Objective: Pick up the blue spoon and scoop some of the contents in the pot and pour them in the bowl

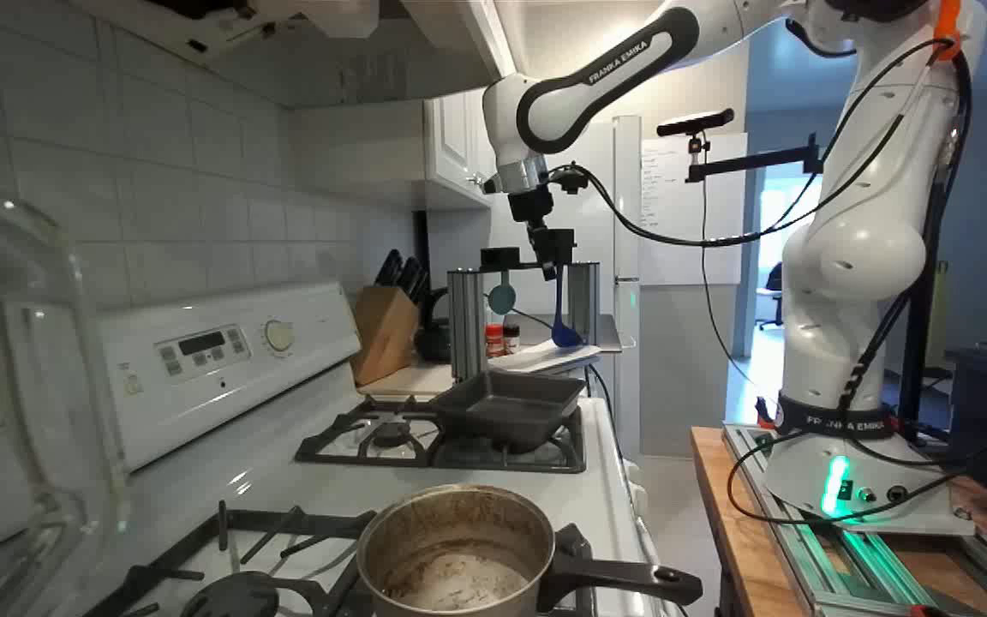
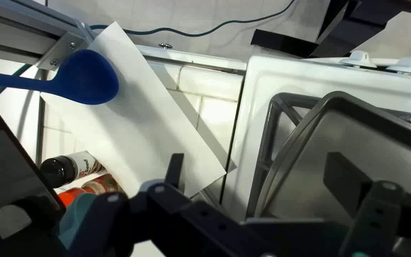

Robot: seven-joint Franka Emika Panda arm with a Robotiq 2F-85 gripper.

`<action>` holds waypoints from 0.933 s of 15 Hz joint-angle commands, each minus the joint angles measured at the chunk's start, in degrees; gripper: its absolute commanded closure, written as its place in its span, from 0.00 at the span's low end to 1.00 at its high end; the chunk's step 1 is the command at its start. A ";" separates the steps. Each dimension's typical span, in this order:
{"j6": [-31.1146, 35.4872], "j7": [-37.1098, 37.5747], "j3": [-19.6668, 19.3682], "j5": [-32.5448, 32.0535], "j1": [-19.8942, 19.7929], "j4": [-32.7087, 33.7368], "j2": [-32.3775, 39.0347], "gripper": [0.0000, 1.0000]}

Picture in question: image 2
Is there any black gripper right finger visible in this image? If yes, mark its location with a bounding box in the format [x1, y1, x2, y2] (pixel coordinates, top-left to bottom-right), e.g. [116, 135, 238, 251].
[323, 152, 411, 257]

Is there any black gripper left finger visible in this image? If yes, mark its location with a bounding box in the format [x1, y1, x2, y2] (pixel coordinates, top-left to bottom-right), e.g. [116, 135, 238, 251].
[59, 152, 201, 257]

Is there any grey square baking pan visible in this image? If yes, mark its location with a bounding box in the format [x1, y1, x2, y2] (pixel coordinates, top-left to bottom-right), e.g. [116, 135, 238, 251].
[253, 90, 411, 222]

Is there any white gas stove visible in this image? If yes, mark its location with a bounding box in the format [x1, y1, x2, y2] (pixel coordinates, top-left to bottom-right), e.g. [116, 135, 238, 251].
[221, 55, 411, 224]

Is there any dark green cable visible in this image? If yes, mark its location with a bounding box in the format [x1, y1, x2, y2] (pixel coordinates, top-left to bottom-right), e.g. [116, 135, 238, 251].
[0, 0, 297, 104]

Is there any aluminium frame stand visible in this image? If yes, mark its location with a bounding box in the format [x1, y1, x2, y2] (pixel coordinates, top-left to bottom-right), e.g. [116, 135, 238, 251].
[0, 0, 93, 70]

